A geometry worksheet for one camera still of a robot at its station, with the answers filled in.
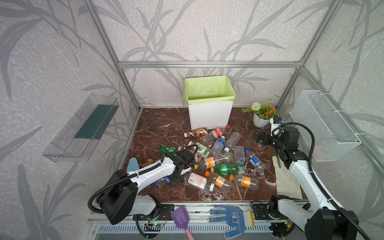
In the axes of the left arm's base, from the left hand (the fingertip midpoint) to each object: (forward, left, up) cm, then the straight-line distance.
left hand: (175, 171), depth 84 cm
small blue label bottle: (+6, -46, +2) cm, 47 cm away
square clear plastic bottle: (+13, -39, -2) cm, 41 cm away
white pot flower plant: (+37, -56, +9) cm, 68 cm away
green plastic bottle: (+14, +9, 0) cm, 17 cm away
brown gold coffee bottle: (+26, -11, +1) cm, 28 cm away
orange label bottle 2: (-6, -26, +2) cm, 26 cm away
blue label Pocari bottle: (+18, -26, -2) cm, 31 cm away
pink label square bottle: (-6, -14, +1) cm, 15 cm away
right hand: (+19, -49, +18) cm, 55 cm away
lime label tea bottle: (+13, -15, 0) cm, 20 cm away
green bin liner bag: (+50, -19, +18) cm, 57 cm away
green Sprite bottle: (+3, -32, -4) cm, 32 cm away
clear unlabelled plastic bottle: (+19, -34, +1) cm, 39 cm away
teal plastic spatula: (+5, +26, -3) cm, 27 cm away
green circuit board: (-26, +8, -5) cm, 27 cm away
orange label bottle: (-6, -42, +1) cm, 43 cm away
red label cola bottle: (+26, -25, +1) cm, 36 cm away
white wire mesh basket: (+4, -69, +33) cm, 76 cm away
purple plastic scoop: (-21, -5, -2) cm, 22 cm away
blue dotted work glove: (-21, -32, -2) cm, 38 cm away
